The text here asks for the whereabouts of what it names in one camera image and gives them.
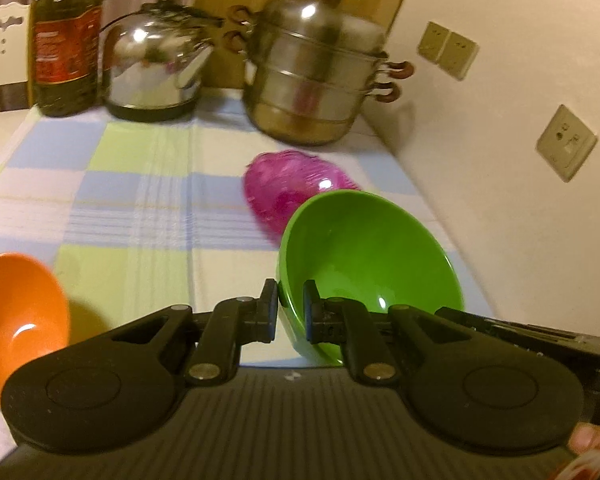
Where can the person's right hand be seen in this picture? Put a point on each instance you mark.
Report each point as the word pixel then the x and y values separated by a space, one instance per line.
pixel 587 442

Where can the orange bowl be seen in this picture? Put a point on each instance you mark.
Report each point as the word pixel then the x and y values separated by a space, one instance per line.
pixel 15 320

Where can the large beige wall socket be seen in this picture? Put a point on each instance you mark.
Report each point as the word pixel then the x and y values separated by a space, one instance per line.
pixel 566 142

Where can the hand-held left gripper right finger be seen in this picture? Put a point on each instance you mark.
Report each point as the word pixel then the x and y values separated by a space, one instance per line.
pixel 312 310

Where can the checkered tablecloth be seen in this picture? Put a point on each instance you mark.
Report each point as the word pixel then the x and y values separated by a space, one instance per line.
pixel 140 200

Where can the large green bowl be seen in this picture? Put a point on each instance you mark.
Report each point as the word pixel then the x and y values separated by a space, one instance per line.
pixel 370 260

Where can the purple glass plate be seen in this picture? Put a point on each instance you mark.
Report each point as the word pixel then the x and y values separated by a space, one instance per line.
pixel 285 190

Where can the steel kettle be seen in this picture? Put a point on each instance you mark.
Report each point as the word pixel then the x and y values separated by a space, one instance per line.
pixel 150 65

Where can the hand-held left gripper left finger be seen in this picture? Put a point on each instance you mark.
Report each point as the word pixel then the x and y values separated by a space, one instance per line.
pixel 267 310

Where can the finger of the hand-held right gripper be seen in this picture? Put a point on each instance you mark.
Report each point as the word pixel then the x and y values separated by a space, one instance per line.
pixel 465 320

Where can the cooking oil bottle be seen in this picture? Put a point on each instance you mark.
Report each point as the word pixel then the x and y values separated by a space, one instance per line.
pixel 67 40

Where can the steel steamer pot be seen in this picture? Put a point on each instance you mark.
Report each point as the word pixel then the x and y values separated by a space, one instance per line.
pixel 310 70

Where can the white chair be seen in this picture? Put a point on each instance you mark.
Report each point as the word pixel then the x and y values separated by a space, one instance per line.
pixel 5 50

